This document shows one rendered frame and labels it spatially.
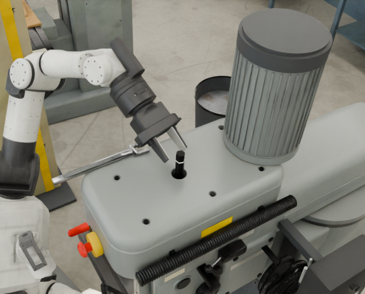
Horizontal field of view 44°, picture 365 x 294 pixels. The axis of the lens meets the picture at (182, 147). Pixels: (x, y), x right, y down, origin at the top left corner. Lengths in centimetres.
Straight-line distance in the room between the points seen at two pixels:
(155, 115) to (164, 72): 363
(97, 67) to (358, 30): 460
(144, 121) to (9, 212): 51
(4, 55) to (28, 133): 150
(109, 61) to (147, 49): 397
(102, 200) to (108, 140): 288
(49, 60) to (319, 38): 65
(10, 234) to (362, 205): 108
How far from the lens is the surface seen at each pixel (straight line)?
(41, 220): 138
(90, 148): 386
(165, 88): 445
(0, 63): 278
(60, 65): 117
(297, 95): 101
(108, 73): 104
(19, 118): 128
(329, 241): 159
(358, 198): 160
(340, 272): 120
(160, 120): 104
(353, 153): 145
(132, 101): 103
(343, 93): 479
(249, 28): 100
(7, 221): 134
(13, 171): 133
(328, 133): 148
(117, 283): 199
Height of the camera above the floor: 269
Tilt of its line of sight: 45 degrees down
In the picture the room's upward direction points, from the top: 4 degrees clockwise
